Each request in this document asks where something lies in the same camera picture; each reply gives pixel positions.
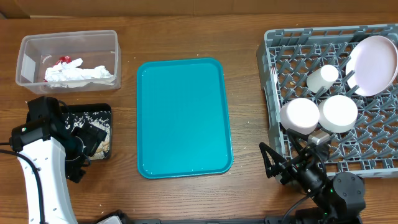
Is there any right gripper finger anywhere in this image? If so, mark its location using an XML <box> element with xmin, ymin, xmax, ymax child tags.
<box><xmin>259</xmin><ymin>142</ymin><xmax>287</xmax><ymax>179</ymax></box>
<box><xmin>286</xmin><ymin>129</ymin><xmax>308</xmax><ymax>149</ymax></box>

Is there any white bowl with peanuts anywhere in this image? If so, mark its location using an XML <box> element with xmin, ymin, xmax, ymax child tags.
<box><xmin>280</xmin><ymin>98</ymin><xmax>320</xmax><ymax>135</ymax></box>

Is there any white bowl with rice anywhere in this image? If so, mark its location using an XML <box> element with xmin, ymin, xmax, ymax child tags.
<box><xmin>318</xmin><ymin>95</ymin><xmax>358</xmax><ymax>133</ymax></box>

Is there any white upturned cup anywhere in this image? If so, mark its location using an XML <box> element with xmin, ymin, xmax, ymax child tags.
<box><xmin>307</xmin><ymin>65</ymin><xmax>338</xmax><ymax>93</ymax></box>

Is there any white napkin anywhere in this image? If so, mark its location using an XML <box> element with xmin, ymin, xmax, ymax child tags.
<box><xmin>44</xmin><ymin>58</ymin><xmax>116</xmax><ymax>88</ymax></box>

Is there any red snack wrapper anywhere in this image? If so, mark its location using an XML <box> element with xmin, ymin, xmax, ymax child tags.
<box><xmin>55</xmin><ymin>56</ymin><xmax>72</xmax><ymax>65</ymax></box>

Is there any white round plate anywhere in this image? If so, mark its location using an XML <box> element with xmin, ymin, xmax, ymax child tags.
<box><xmin>346</xmin><ymin>35</ymin><xmax>397</xmax><ymax>96</ymax></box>

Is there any white plastic fork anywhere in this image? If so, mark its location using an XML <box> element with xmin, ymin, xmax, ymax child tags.
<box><xmin>270</xmin><ymin>67</ymin><xmax>278</xmax><ymax>87</ymax></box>

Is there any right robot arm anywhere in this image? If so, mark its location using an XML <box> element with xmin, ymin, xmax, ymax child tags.
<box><xmin>259</xmin><ymin>129</ymin><xmax>366</xmax><ymax>223</ymax></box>

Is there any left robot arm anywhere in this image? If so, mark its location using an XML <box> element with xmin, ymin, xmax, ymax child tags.
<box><xmin>9</xmin><ymin>96</ymin><xmax>107</xmax><ymax>223</ymax></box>

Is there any black waste tray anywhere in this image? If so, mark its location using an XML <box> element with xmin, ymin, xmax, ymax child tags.
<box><xmin>60</xmin><ymin>103</ymin><xmax>112</xmax><ymax>160</ymax></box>

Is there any grey dishwasher rack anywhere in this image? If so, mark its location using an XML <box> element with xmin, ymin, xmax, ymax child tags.
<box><xmin>257</xmin><ymin>24</ymin><xmax>397</xmax><ymax>178</ymax></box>

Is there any peanuts pile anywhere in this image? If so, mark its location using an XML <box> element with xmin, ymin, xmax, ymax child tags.
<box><xmin>95</xmin><ymin>141</ymin><xmax>109</xmax><ymax>154</ymax></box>

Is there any spilled rice pile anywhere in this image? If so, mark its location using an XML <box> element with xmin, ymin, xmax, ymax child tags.
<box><xmin>63</xmin><ymin>111</ymin><xmax>112</xmax><ymax>160</ymax></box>

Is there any teal serving tray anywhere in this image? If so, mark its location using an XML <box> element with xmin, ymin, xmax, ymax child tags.
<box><xmin>136</xmin><ymin>58</ymin><xmax>233</xmax><ymax>179</ymax></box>

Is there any clear plastic bin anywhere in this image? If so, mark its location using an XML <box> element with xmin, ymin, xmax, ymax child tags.
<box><xmin>16</xmin><ymin>30</ymin><xmax>121</xmax><ymax>95</ymax></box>

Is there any cardboard backdrop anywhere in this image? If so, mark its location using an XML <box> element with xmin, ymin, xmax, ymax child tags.
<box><xmin>1</xmin><ymin>0</ymin><xmax>397</xmax><ymax>19</ymax></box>

